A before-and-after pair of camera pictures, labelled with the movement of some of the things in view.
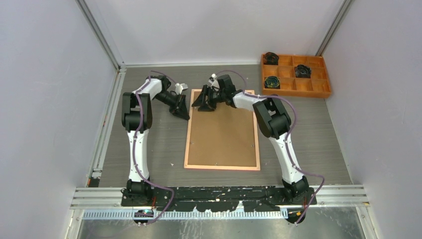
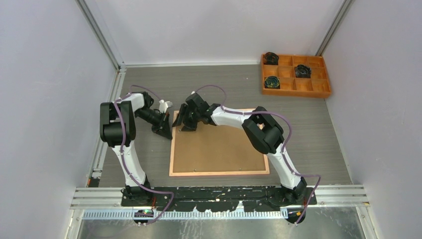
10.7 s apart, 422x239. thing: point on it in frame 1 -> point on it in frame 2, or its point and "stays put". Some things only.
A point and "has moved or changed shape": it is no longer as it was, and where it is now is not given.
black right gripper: (210, 106) -> (184, 109)
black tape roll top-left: (270, 58) stays put
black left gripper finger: (182, 111) -> (163, 130)
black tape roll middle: (302, 71) stays put
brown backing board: (224, 137) has moved or changed shape
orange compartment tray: (318, 85) stays put
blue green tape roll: (272, 82) stays put
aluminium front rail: (345, 195) stays put
